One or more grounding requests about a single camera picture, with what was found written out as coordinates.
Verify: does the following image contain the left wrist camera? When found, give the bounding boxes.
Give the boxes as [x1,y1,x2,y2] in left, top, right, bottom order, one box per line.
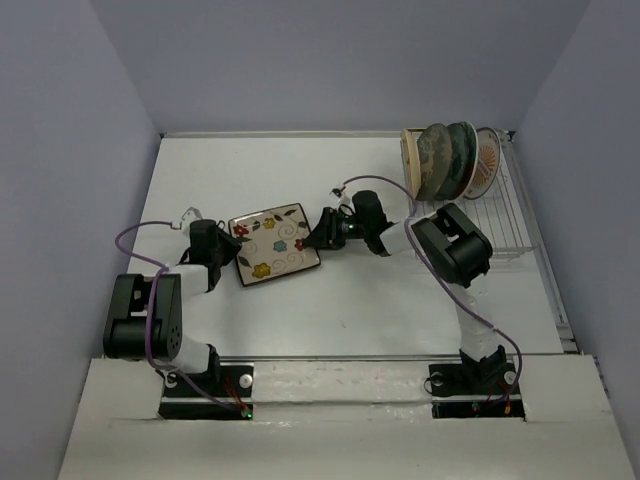
[180,207,203,226]

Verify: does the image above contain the dark blue blossom plate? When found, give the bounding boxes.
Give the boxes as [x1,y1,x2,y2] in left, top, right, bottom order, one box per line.
[435,122,468,201]

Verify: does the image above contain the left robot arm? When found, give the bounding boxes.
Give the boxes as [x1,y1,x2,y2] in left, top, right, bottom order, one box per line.
[102,219,241,395]

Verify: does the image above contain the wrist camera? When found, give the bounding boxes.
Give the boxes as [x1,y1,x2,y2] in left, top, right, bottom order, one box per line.
[329,184,351,205]
[180,207,203,226]

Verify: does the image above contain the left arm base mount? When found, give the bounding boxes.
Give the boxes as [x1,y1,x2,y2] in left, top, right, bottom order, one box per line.
[158,363,254,421]

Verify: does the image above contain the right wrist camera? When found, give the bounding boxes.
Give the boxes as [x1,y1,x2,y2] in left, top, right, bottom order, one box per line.
[329,184,351,205]

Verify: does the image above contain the metal wire dish rack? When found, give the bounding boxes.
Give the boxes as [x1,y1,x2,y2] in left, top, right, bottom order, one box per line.
[408,128,534,260]

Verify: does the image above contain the white orange sunburst round plate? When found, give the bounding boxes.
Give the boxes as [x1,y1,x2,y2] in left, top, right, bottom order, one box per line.
[463,127,503,200]

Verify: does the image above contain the teal and red round plate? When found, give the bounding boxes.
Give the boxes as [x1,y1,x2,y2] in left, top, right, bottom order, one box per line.
[456,121,478,198]

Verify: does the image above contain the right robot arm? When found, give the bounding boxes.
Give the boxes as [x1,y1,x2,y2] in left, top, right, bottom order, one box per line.
[302,190,508,392]

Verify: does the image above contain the grey deer round plate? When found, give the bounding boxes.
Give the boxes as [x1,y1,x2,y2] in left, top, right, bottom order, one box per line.
[416,123,453,201]

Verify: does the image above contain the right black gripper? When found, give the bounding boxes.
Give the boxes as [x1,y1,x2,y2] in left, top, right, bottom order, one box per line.
[300,207,369,251]

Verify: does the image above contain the cream bird plate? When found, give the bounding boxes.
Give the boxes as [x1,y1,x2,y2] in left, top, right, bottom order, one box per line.
[400,129,422,199]

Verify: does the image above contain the square cream flower plate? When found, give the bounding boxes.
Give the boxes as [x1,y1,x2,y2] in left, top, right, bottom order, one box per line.
[227,203,321,288]

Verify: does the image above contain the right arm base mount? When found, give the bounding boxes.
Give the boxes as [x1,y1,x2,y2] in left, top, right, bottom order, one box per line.
[423,362,526,420]

